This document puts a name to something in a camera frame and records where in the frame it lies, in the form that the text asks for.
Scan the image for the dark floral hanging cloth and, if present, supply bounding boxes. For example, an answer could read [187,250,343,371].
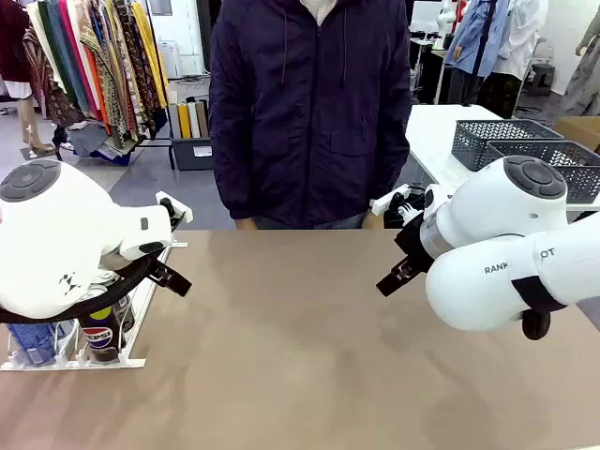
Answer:
[112,0,156,135]

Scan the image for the cardboard box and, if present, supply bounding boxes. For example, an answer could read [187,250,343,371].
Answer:
[555,115,600,154]

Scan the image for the white fabric roll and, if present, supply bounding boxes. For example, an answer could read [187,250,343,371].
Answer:
[187,101,202,140]

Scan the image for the beige patterned hanging cloth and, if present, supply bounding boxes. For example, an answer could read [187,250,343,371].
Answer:
[78,8,128,142]

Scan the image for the mannequin in blue shirt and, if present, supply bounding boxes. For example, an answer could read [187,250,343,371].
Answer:
[443,0,511,108]

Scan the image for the white wire can dispenser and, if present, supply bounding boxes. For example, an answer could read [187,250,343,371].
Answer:
[0,239,189,372]

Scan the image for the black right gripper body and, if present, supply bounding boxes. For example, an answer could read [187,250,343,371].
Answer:
[394,217,440,278]

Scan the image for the grey perforated plastic basket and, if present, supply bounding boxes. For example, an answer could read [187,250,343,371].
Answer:
[487,139,600,205]
[452,119,563,173]

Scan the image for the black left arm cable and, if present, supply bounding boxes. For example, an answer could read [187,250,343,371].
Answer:
[0,255,163,325]

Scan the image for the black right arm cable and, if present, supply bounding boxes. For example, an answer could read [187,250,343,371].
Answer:
[510,276,571,341]

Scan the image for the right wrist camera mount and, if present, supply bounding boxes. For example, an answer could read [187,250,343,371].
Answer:
[369,184,426,227]

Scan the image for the yellow hanging cloth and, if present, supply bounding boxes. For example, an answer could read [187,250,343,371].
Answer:
[129,2,169,110]

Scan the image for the brown patterned skirt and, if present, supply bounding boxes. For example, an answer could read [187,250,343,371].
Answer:
[22,27,88,128]

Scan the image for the teal hanging cloth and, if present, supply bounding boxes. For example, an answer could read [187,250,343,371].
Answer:
[46,0,90,113]

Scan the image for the cream hanging cloth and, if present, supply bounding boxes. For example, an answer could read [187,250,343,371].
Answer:
[25,2,53,81]

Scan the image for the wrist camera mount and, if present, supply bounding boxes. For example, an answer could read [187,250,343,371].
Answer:
[155,190,194,231]
[369,184,426,227]

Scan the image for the person's left forearm navy sleeve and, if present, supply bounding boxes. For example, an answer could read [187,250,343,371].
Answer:
[367,135,413,218]

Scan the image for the yellow fabric roll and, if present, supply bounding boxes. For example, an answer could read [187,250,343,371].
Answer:
[177,103,192,140]

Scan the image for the orange hanging cloth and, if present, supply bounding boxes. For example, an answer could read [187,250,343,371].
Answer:
[82,46,113,137]

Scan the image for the white floor appliance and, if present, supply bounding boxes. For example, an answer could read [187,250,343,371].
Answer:
[157,39,183,80]

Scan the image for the grey cloth pile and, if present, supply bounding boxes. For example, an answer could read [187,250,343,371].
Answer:
[67,122,140,166]

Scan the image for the grey storage bin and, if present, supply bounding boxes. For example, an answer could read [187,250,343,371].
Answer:
[169,136,216,172]

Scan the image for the black background desk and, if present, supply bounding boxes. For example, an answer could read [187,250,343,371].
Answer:
[410,27,452,105]

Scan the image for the white hanging shirt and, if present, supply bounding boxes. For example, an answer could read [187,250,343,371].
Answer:
[491,0,549,81]

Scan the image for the person's right forearm navy sleeve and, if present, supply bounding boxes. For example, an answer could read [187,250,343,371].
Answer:
[209,140,255,221]

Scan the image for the person in navy jacket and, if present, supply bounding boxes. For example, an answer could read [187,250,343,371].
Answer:
[208,0,414,231]

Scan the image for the black clothes rack frame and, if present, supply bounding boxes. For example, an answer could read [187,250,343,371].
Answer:
[134,0,177,171]

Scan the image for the dark green hanging cloth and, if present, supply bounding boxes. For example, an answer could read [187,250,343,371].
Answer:
[37,2,67,95]

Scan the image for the mannequin in maroon dress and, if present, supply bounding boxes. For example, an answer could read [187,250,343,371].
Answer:
[0,0,56,158]

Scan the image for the pink hanging cloth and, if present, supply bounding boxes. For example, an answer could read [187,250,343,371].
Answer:
[58,0,102,121]

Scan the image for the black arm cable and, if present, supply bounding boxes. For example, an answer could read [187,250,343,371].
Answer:
[0,255,163,325]
[510,276,571,341]

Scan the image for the silver topped can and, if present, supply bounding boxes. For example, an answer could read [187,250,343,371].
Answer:
[86,269,124,301]

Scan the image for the black stool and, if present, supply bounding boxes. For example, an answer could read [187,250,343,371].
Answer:
[532,63,557,98]

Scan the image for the blue Pepsi can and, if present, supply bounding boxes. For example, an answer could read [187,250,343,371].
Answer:
[7,321,61,367]

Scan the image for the tan fabric roll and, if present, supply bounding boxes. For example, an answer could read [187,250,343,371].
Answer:
[195,100,210,139]

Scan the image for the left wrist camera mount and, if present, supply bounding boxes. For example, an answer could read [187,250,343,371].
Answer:
[155,190,194,231]

